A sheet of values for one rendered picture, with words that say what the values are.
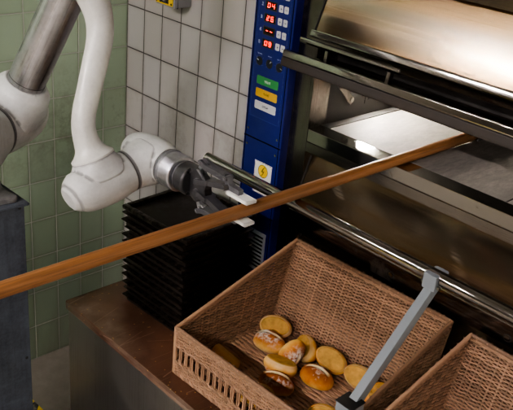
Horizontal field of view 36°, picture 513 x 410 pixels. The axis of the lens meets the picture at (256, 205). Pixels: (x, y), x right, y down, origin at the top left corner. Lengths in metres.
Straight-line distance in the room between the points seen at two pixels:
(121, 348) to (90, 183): 0.66
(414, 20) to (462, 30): 0.14
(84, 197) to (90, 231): 1.29
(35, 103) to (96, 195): 0.46
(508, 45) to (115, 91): 1.54
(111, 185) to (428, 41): 0.83
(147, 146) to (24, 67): 0.45
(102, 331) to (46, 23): 0.89
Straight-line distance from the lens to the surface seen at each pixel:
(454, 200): 1.99
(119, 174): 1.81
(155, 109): 2.80
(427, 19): 1.97
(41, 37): 2.09
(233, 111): 2.48
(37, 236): 2.95
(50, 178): 2.88
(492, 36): 1.88
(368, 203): 2.17
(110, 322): 2.39
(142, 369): 2.23
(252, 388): 1.95
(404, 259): 1.64
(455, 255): 2.03
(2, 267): 2.20
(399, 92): 1.84
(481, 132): 1.73
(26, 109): 2.17
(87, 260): 1.47
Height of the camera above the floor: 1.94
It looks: 26 degrees down
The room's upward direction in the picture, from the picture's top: 6 degrees clockwise
